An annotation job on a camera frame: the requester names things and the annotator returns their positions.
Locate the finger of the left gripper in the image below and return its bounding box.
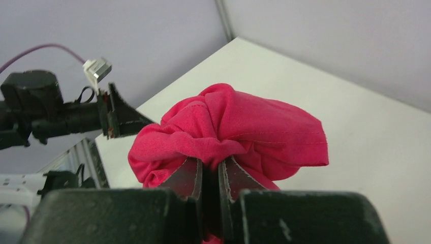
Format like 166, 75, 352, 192
97, 83, 154, 139

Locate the pink t shirt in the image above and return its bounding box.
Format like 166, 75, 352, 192
128, 83, 329, 190

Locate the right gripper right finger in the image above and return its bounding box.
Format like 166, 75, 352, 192
218, 156, 267, 243

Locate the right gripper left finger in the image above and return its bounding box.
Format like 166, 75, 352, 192
158, 158, 203, 202

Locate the right aluminium corner post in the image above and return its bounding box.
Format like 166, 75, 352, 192
214, 0, 235, 42

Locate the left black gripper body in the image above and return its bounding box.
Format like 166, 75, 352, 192
1, 70, 101, 149

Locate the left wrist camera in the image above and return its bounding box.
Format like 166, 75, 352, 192
83, 57, 112, 95

